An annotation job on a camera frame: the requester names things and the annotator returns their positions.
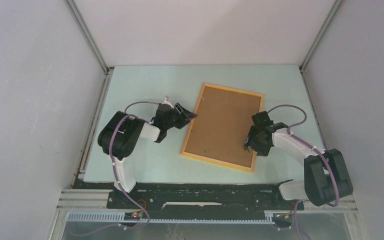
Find small circuit board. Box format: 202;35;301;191
123;212;142;221

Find aluminium corner post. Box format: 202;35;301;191
63;0;110;74
299;0;344;73

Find left aluminium corner post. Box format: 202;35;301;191
63;0;110;74

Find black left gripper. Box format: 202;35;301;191
164;103;197;130

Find grey cable duct strip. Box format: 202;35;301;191
66;211;276;225

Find yellow wooden picture frame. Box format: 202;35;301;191
180;82;266;174

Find brown cardboard backing board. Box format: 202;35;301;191
183;86;262;169

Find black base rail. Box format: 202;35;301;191
106;183;296;221

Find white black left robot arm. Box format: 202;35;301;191
97;101;198;208

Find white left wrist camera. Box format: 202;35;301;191
161;95;174;109

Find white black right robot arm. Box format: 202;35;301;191
243;111;354;209

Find right aluminium corner post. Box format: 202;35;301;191
299;0;344;73

